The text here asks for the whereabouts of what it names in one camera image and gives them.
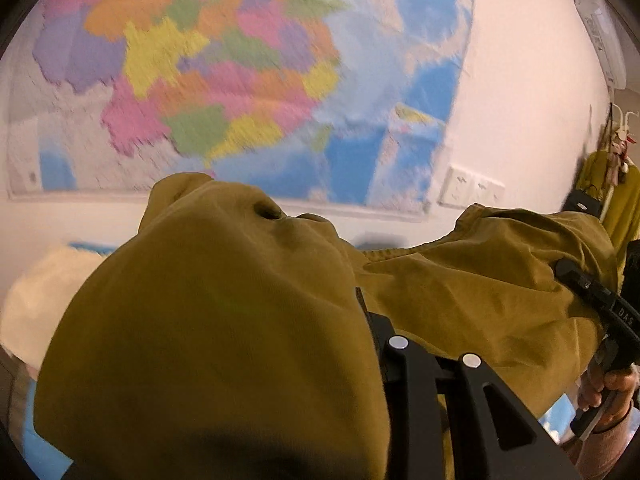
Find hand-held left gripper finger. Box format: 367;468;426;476
354;287;583;480

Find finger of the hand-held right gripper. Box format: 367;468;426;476
554;258;613;313

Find olive green jacket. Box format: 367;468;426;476
32;172;621;480

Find person's right forearm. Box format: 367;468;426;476
562;410;640;480

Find person's right hand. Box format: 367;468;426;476
576;355;640;433

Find black bag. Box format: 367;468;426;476
561;189;603;218

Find white coat rack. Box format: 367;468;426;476
597;102;640;221

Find white air conditioner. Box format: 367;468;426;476
569;0;628;88

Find cream pillow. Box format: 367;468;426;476
0;245;118;373

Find white wall sockets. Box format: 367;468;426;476
439;164;506;209

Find colourful wall map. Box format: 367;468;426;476
5;0;477;216

